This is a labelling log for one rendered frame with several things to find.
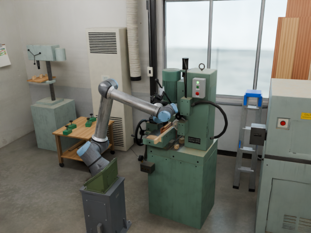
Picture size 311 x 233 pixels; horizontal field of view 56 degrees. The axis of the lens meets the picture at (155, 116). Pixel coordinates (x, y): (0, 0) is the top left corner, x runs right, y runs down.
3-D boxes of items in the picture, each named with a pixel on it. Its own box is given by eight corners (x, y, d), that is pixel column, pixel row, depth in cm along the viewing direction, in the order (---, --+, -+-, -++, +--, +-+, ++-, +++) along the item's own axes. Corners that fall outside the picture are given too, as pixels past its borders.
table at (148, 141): (162, 121, 331) (162, 116, 329) (187, 125, 317) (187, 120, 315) (133, 142, 281) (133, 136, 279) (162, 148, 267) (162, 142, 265)
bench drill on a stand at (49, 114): (55, 135, 508) (40, 42, 453) (85, 140, 485) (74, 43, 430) (34, 147, 466) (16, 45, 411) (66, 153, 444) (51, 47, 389)
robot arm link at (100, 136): (85, 153, 275) (98, 78, 246) (94, 146, 291) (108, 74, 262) (99, 159, 272) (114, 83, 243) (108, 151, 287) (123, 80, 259)
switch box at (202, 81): (194, 95, 256) (195, 77, 250) (205, 96, 251) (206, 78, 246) (191, 97, 251) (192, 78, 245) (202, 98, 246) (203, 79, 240)
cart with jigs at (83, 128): (84, 147, 461) (80, 109, 438) (116, 153, 441) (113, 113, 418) (57, 168, 404) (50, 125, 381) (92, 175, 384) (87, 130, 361)
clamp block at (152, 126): (152, 125, 311) (152, 117, 308) (164, 127, 305) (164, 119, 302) (146, 130, 299) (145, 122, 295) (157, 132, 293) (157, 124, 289)
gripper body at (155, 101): (155, 91, 259) (156, 101, 251) (163, 95, 263) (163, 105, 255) (150, 95, 263) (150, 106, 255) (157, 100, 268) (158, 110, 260)
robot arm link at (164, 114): (93, 81, 235) (171, 113, 223) (101, 78, 247) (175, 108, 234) (90, 95, 240) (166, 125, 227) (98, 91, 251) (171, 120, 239)
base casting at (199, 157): (166, 136, 324) (166, 128, 321) (217, 146, 298) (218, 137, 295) (146, 153, 287) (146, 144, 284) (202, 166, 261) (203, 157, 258)
